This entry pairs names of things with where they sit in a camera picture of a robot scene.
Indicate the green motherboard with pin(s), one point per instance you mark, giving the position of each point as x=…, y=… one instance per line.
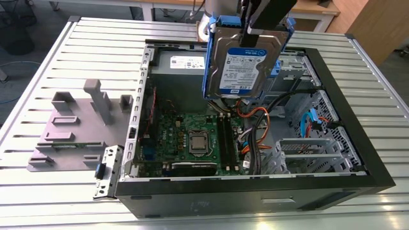
x=172, y=124

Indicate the grey parts rack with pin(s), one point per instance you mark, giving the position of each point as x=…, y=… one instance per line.
x=89, y=136

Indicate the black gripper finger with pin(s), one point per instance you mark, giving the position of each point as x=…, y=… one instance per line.
x=248, y=40

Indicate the black bin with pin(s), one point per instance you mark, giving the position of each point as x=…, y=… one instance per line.
x=19, y=43

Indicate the black PC case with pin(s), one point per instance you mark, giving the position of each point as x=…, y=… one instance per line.
x=224, y=198

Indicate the metal disk bay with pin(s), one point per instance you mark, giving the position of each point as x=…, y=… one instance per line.
x=306, y=155

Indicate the white desk frame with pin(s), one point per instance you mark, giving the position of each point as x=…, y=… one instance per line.
x=146, y=12

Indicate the silver CPU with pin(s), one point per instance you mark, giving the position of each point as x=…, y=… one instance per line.
x=198, y=143

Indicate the green RAM stick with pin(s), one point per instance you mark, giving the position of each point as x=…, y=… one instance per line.
x=69, y=145

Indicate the wooden cabinet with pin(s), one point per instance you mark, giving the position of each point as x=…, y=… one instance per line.
x=377, y=24

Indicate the black graphics card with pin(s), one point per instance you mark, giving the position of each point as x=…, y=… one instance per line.
x=192, y=167

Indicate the grey metal drive cage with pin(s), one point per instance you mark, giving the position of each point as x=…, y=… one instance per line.
x=293, y=79

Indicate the CPU socket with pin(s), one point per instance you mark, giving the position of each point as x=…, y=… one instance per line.
x=197, y=131

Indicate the black RAM slot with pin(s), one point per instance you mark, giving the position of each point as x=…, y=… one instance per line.
x=224, y=141

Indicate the blue drive cage clip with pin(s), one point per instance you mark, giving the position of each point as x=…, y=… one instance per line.
x=277, y=69

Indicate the wooden desk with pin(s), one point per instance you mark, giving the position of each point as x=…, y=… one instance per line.
x=318, y=7

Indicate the metal expansion slot latch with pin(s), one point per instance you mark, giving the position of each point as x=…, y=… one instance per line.
x=112, y=167

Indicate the hard disk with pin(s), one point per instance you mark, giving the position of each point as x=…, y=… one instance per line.
x=242, y=72

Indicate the grey power supply unit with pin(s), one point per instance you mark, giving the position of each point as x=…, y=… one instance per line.
x=178, y=91

